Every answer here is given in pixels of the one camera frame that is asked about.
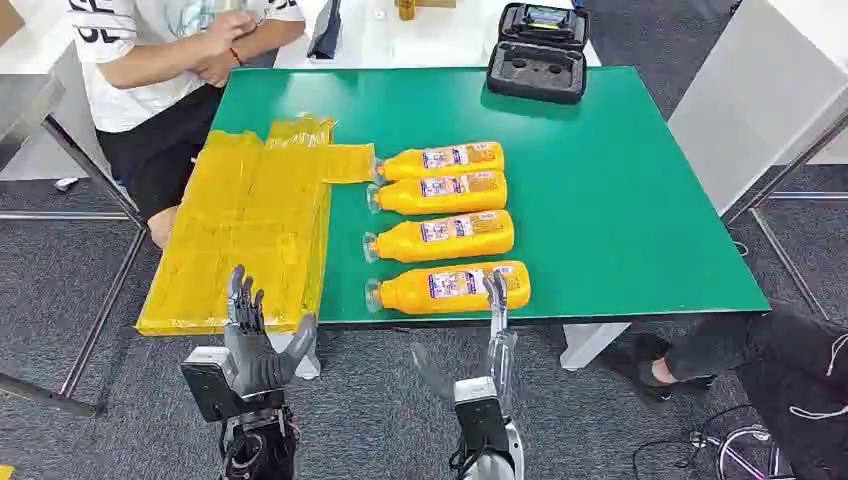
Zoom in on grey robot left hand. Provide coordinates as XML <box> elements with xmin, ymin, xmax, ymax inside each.
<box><xmin>223</xmin><ymin>264</ymin><xmax>319</xmax><ymax>399</ymax></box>

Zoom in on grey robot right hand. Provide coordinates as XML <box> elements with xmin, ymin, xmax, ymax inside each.
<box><xmin>409</xmin><ymin>270</ymin><xmax>519</xmax><ymax>418</ymax></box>

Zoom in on orange drink bottle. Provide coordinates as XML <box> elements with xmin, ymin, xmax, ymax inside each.
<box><xmin>372</xmin><ymin>140</ymin><xmax>505</xmax><ymax>185</ymax></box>
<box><xmin>362</xmin><ymin>209</ymin><xmax>516</xmax><ymax>265</ymax></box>
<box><xmin>364</xmin><ymin>260</ymin><xmax>532</xmax><ymax>316</ymax></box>
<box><xmin>366</xmin><ymin>170</ymin><xmax>509</xmax><ymax>217</ymax></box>

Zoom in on white table leg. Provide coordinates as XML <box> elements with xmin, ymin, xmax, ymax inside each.
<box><xmin>559</xmin><ymin>322</ymin><xmax>632</xmax><ymax>372</ymax></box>
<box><xmin>268</xmin><ymin>329</ymin><xmax>323</xmax><ymax>381</ymax></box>

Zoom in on yellow plastic sheet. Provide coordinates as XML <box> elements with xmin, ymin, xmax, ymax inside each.
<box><xmin>135</xmin><ymin>115</ymin><xmax>377</xmax><ymax>338</ymax></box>

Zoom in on green table mat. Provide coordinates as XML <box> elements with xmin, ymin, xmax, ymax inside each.
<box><xmin>210</xmin><ymin>66</ymin><xmax>771</xmax><ymax>326</ymax></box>

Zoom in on chrome chair base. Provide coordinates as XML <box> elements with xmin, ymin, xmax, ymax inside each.
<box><xmin>688</xmin><ymin>423</ymin><xmax>796</xmax><ymax>480</ymax></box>

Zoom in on person in black clothes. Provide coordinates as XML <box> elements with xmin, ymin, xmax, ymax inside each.
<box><xmin>632</xmin><ymin>309</ymin><xmax>848</xmax><ymax>480</ymax></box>

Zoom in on open black foam case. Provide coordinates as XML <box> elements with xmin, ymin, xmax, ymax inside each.
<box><xmin>485</xmin><ymin>1</ymin><xmax>591</xmax><ymax>106</ymax></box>

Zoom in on person in white shirt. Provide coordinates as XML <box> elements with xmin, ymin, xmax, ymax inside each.
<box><xmin>66</xmin><ymin>0</ymin><xmax>307</xmax><ymax>250</ymax></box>

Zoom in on white table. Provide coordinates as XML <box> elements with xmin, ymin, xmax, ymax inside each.
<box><xmin>273</xmin><ymin>0</ymin><xmax>603</xmax><ymax>70</ymax></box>

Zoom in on dark flat device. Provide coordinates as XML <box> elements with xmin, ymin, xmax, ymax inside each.
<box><xmin>306</xmin><ymin>0</ymin><xmax>343</xmax><ymax>61</ymax></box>

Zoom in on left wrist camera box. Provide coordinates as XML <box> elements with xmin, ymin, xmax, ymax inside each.
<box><xmin>180</xmin><ymin>346</ymin><xmax>287</xmax><ymax>425</ymax></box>

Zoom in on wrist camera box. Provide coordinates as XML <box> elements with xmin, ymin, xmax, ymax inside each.
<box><xmin>180</xmin><ymin>346</ymin><xmax>287</xmax><ymax>425</ymax></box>
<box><xmin>452</xmin><ymin>376</ymin><xmax>510</xmax><ymax>460</ymax></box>

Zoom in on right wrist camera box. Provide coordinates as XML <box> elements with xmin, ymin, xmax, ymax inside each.
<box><xmin>452</xmin><ymin>376</ymin><xmax>510</xmax><ymax>460</ymax></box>

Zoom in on black floor cable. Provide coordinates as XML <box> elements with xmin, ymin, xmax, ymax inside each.
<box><xmin>629</xmin><ymin>404</ymin><xmax>757</xmax><ymax>480</ymax></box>

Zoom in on grey metal frame table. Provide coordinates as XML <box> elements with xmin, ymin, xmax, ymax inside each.
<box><xmin>0</xmin><ymin>72</ymin><xmax>148</xmax><ymax>420</ymax></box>

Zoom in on pale table with metal frame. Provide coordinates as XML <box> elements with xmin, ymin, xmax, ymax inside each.
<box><xmin>667</xmin><ymin>0</ymin><xmax>848</xmax><ymax>323</ymax></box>

